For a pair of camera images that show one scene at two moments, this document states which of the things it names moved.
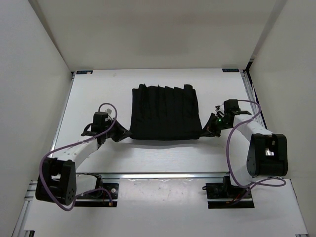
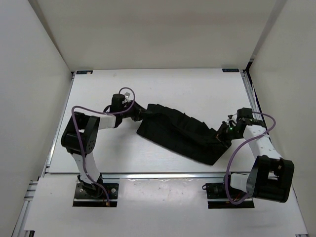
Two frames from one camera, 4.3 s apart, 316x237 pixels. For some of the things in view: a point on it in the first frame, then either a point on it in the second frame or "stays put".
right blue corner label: [230, 70] stays put
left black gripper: [121, 133] to [139, 112]
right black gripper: [209, 130] to [220, 135]
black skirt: [159, 112] to [189, 135]
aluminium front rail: [163, 175] stays put
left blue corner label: [85, 72] stays put
